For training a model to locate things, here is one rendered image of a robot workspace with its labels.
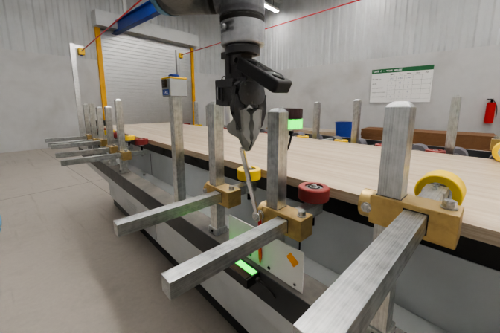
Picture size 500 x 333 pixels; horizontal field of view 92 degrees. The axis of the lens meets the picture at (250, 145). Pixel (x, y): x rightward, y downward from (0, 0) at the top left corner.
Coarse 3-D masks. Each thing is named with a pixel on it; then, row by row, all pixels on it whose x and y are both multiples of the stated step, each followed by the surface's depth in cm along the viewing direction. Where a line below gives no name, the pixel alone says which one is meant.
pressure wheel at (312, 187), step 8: (304, 184) 65; (312, 184) 63; (320, 184) 65; (304, 192) 61; (312, 192) 60; (320, 192) 60; (328, 192) 61; (304, 200) 61; (312, 200) 60; (320, 200) 60; (328, 200) 62; (312, 224) 65
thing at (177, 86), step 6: (162, 78) 90; (168, 78) 87; (174, 78) 87; (180, 78) 88; (186, 78) 90; (168, 84) 87; (174, 84) 87; (180, 84) 89; (186, 84) 90; (162, 90) 91; (174, 90) 87; (180, 90) 89; (186, 90) 91; (168, 96) 88; (174, 96) 88; (180, 96) 89; (186, 96) 91
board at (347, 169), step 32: (128, 128) 230; (160, 128) 230; (192, 128) 230; (224, 160) 98; (256, 160) 96; (288, 160) 96; (320, 160) 96; (352, 160) 96; (416, 160) 96; (448, 160) 96; (480, 160) 96; (352, 192) 61; (480, 192) 61; (480, 224) 44
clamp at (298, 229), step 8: (264, 208) 59; (272, 208) 58; (288, 208) 58; (264, 216) 60; (272, 216) 58; (280, 216) 56; (288, 216) 54; (296, 216) 54; (312, 216) 55; (288, 224) 54; (296, 224) 53; (304, 224) 53; (288, 232) 55; (296, 232) 53; (304, 232) 53; (296, 240) 53
